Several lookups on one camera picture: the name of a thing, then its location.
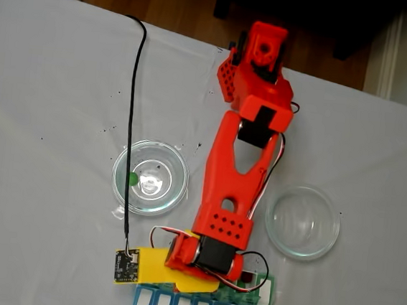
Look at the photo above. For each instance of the white door trim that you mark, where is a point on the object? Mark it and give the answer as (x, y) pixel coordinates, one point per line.
(389, 62)

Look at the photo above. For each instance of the dark wooden furniture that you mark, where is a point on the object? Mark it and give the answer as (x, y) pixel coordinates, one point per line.
(311, 11)

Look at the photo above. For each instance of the yellow mounted camera board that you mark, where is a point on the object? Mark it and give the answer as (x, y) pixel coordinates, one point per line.
(151, 266)

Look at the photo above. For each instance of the clear glass bowl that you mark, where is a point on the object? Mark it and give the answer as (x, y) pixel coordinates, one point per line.
(305, 223)
(172, 178)

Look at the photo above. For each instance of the green round pill ball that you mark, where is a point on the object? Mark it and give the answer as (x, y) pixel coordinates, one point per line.
(133, 179)

